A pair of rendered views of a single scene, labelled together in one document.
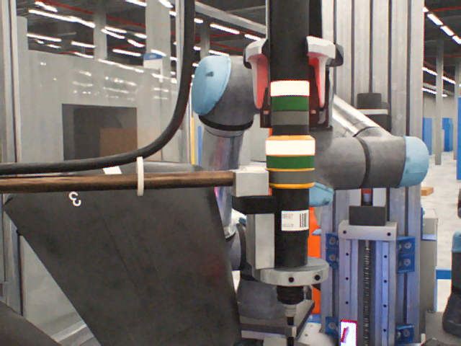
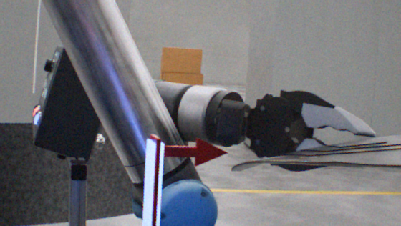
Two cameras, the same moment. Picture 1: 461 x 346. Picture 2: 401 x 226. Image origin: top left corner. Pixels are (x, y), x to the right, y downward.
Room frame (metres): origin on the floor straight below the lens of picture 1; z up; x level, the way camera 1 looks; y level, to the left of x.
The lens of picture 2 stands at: (1.09, 0.21, 1.27)
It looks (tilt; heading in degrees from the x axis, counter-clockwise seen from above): 7 degrees down; 232
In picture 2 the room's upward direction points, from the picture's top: 4 degrees clockwise
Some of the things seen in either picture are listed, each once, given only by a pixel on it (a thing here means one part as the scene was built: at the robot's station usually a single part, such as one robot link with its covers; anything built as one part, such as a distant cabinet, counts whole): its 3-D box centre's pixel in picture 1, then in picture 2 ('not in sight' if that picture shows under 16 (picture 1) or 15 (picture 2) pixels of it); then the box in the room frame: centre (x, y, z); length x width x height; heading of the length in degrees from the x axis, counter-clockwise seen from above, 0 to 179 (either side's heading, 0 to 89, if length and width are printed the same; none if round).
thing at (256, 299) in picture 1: (263, 289); not in sight; (1.36, -0.07, 1.09); 0.15 x 0.15 x 0.10
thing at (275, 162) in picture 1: (289, 161); not in sight; (0.50, -0.05, 1.45); 0.04 x 0.04 x 0.01
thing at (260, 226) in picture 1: (279, 223); not in sight; (0.50, -0.04, 1.40); 0.09 x 0.07 x 0.10; 104
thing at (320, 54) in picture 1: (318, 74); not in sight; (0.51, -0.08, 1.53); 0.09 x 0.03 x 0.06; 178
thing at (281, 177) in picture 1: (289, 175); not in sight; (0.50, -0.05, 1.44); 0.04 x 0.04 x 0.01
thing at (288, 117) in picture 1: (289, 118); not in sight; (0.50, -0.05, 1.49); 0.03 x 0.03 x 0.01
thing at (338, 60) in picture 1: (319, 57); not in sight; (0.56, -0.09, 1.55); 0.09 x 0.05 x 0.02; 178
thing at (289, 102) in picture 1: (289, 104); not in sight; (0.50, -0.05, 1.50); 0.03 x 0.03 x 0.01
